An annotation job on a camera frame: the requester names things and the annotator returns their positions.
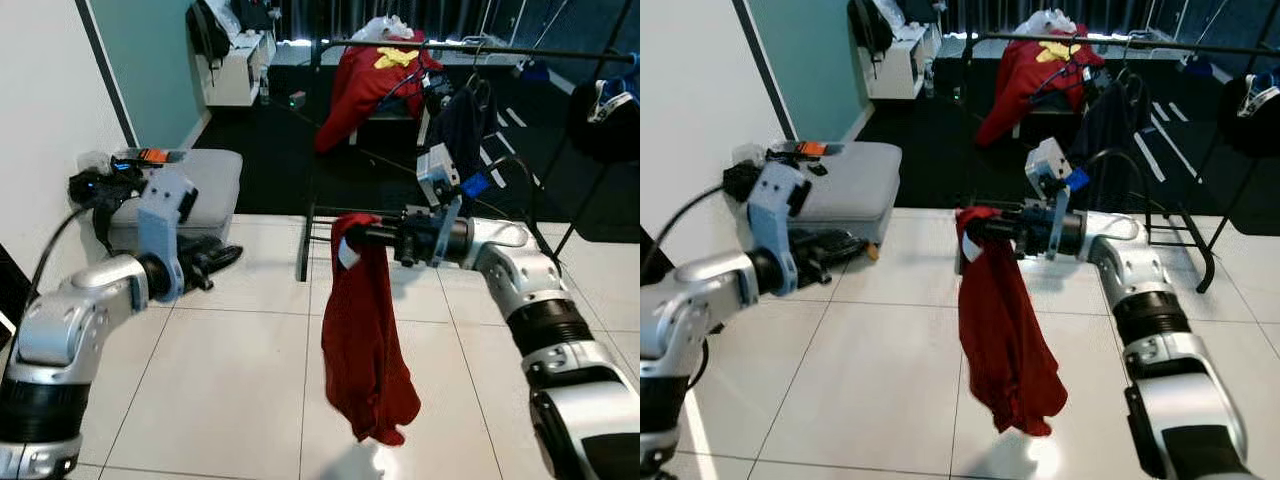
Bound black low cabinet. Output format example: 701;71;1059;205
0;245;31;331

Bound white crumpled plastic bag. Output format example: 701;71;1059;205
350;15;426;46
1015;8;1081;39

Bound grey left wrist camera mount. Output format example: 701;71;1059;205
748;162;811;296
138;172;199;303

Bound black backpack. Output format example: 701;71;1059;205
847;0;896;56
185;0;233;61

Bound red cloth yellow patch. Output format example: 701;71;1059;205
975;35;1106;149
313;42;446;154

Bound black garment white collar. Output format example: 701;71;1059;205
568;78;641;164
1218;72;1280;156

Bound orange black flat item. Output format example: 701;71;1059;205
112;147;189;164
768;140;841;158

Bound grey ottoman wooden feet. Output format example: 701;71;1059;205
105;148;244;251
790;140;903;246

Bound navy t-shirt gold print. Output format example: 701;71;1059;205
425;80;498;196
1080;72;1151;191

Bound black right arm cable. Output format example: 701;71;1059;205
1080;148;1161;251
465;155;549;266

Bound grey metal hanger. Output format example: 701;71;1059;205
465;45;496;91

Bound black strap bag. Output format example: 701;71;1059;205
68;165;146;251
720;160;766;206

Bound red shirt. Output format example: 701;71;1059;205
320;212;423;446
955;205;1069;436

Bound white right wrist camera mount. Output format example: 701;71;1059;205
415;143;466;266
1025;138;1081;261

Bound white shelf cabinet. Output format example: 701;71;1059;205
200;30;276;108
860;22;941;101

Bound black metal clothes rack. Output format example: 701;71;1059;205
295;38;641;283
955;32;1280;293

